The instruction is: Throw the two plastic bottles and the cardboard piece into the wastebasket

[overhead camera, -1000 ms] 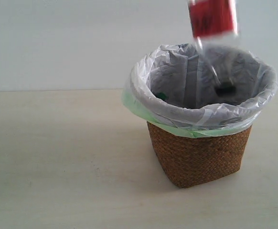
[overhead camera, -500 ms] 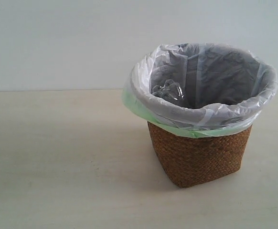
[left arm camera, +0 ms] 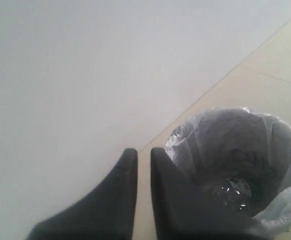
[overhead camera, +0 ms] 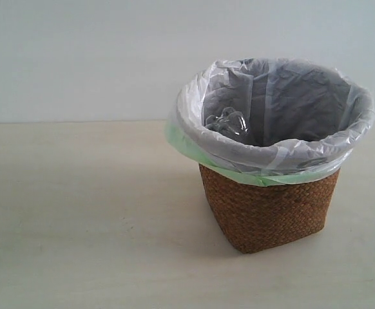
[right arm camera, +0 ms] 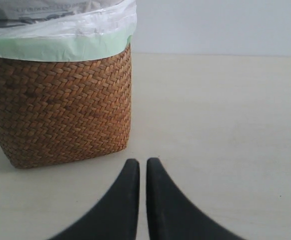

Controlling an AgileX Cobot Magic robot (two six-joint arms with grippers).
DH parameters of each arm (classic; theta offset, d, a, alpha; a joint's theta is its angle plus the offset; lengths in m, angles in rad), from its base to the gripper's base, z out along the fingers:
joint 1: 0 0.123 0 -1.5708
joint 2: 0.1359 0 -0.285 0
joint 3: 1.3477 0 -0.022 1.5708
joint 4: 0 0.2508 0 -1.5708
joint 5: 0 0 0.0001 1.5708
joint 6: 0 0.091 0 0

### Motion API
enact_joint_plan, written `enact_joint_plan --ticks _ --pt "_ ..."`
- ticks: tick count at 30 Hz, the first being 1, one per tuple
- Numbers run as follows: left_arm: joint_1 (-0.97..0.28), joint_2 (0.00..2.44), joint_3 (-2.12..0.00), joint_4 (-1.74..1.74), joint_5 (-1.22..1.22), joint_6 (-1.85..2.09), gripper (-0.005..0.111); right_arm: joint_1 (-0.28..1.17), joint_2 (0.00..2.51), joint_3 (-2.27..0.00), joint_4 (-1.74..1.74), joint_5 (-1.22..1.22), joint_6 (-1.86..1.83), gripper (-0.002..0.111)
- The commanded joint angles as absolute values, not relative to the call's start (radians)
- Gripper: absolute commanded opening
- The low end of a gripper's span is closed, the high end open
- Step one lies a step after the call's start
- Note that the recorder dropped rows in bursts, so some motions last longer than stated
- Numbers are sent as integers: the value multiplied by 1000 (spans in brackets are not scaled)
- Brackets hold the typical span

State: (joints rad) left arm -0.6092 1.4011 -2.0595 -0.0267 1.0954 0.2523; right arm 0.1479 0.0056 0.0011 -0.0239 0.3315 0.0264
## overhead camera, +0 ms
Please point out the woven brown wicker basket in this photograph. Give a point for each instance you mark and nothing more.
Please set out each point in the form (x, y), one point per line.
(256, 218)

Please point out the green label water bottle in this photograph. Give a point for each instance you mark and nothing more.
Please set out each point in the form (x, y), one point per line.
(230, 122)

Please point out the white green plastic bin liner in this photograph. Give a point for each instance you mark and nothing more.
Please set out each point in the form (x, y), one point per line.
(303, 120)

